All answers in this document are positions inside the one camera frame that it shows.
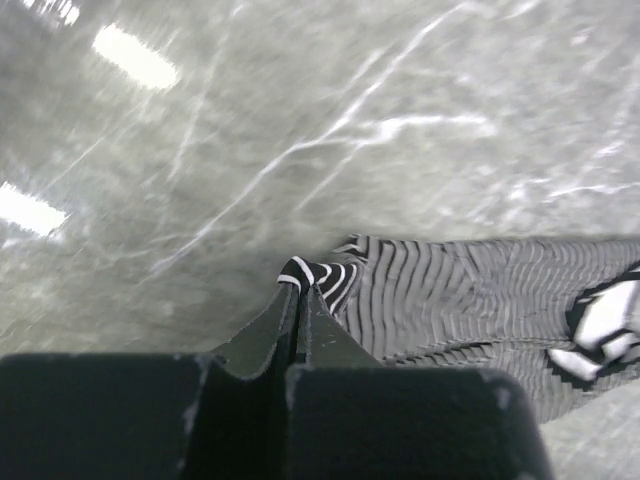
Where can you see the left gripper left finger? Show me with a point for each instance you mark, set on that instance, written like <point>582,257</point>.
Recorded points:
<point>212,415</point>

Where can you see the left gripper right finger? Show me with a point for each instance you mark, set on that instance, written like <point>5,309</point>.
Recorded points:
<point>349,417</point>

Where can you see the black white striped tank top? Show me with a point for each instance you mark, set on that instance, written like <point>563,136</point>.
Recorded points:
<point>561,316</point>

